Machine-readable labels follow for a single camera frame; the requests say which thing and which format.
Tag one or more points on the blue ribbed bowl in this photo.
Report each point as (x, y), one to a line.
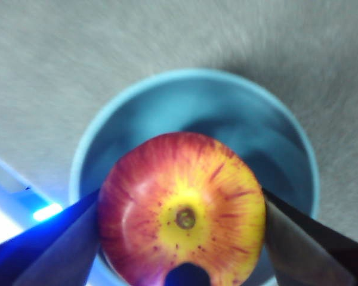
(197, 104)

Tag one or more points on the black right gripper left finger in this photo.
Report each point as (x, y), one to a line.
(47, 256)

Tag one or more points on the red yellow apple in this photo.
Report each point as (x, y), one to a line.
(182, 178)

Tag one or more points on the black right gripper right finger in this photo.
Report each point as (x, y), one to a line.
(316, 256)

